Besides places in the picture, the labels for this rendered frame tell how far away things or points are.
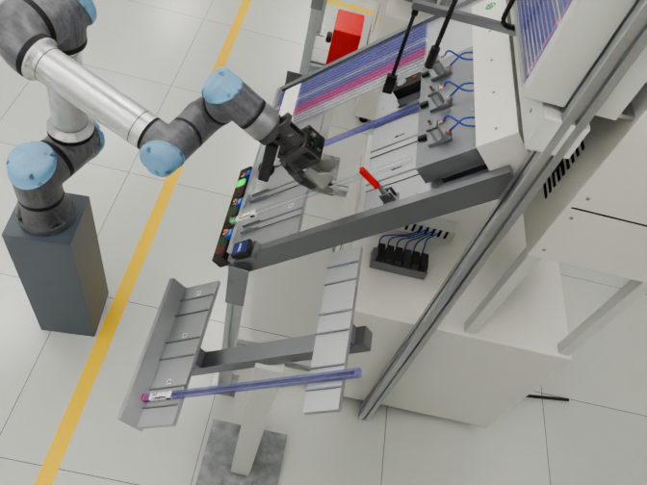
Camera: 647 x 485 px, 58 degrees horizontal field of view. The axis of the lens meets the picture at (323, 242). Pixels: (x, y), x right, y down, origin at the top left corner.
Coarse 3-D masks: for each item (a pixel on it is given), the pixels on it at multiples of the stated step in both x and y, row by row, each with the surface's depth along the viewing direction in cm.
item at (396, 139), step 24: (480, 0) 151; (432, 24) 158; (456, 24) 151; (456, 48) 144; (384, 96) 150; (408, 120) 138; (384, 144) 137; (408, 144) 132; (408, 168) 127; (408, 192) 122
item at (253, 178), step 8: (272, 104) 179; (256, 160) 164; (256, 168) 162; (256, 176) 161; (248, 184) 158; (256, 184) 160; (248, 192) 156; (248, 200) 155; (240, 208) 153; (248, 208) 155; (240, 224) 150; (240, 232) 149; (232, 240) 146; (240, 240) 148; (232, 248) 145
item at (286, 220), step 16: (320, 128) 159; (272, 176) 158; (288, 176) 153; (256, 192) 156; (272, 192) 153; (288, 192) 149; (256, 208) 153; (288, 208) 144; (304, 208) 142; (256, 224) 148; (272, 224) 144; (288, 224) 140; (256, 240) 144; (272, 240) 140
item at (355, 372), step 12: (324, 372) 98; (336, 372) 97; (348, 372) 96; (360, 372) 95; (228, 384) 109; (240, 384) 107; (252, 384) 105; (264, 384) 104; (276, 384) 102; (288, 384) 102; (300, 384) 101; (144, 396) 119; (180, 396) 114; (192, 396) 113
